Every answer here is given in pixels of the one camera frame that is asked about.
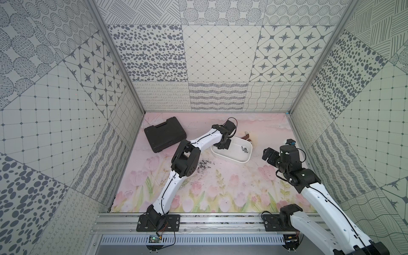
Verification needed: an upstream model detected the black plastic tool case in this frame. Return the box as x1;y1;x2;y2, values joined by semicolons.
144;117;187;153

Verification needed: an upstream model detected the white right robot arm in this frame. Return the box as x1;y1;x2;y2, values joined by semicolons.
262;139;390;255

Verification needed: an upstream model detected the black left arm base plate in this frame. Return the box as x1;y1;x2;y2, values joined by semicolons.
137;214;181;232

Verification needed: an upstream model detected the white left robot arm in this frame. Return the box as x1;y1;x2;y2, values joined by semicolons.
146;118;238;225

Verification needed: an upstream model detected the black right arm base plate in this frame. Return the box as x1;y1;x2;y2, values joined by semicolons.
261;211;298;232

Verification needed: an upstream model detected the white plastic storage box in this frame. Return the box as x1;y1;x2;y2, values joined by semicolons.
210;137;253;164

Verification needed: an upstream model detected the white slotted cable duct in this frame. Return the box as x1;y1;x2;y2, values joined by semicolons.
100;234;285;245

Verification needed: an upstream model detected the aluminium mounting rail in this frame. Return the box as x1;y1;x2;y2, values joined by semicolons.
92;212;353;235

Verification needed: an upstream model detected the silver bit pile centre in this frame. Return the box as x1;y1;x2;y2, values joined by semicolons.
197;161;207;173

